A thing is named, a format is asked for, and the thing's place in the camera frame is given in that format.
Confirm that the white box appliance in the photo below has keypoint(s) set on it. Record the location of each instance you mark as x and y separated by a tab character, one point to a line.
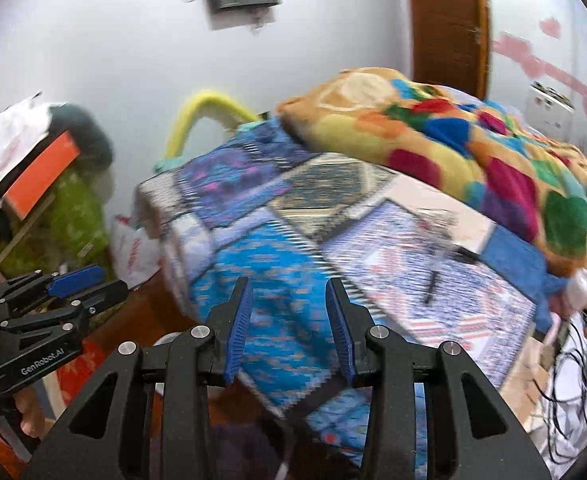
551	105

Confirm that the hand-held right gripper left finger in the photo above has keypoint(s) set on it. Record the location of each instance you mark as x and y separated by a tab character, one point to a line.
238	330

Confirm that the person's left hand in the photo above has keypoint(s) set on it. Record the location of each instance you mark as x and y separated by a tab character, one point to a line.
28	410

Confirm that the white bag with red print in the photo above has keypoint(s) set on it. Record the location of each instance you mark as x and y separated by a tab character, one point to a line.
133	255

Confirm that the white plastic waste bin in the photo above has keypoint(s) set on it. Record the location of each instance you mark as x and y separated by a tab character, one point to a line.
161	340

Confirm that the colourful heart blanket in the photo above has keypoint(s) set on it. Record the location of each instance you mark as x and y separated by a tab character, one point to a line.
453	160

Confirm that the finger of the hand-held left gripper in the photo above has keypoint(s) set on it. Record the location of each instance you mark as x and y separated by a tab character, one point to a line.
88	297
76	280

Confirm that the green bag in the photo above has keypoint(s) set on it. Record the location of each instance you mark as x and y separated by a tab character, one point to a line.
78	220

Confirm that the yellow foam bed rail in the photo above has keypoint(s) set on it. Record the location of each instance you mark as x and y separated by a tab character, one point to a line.
183	120

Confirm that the orange box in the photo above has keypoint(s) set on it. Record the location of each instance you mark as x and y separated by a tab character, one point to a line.
43	175

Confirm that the white pump bottle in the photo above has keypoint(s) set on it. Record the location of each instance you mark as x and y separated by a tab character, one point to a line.
581	285

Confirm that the person's left leg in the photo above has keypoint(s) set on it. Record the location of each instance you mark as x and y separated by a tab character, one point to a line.
246	452

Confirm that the dark grey cushion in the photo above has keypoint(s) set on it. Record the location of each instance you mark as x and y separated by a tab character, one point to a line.
91	132

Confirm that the wardrobe with heart stickers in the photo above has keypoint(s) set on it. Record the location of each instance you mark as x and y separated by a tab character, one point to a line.
538	35

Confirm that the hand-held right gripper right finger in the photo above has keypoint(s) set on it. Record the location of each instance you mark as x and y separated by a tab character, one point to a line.
341	330

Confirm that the brown wooden door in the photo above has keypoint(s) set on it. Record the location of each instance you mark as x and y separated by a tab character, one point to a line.
448	20

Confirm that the blue patchwork bed sheet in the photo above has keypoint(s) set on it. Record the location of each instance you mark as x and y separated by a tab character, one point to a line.
293	260

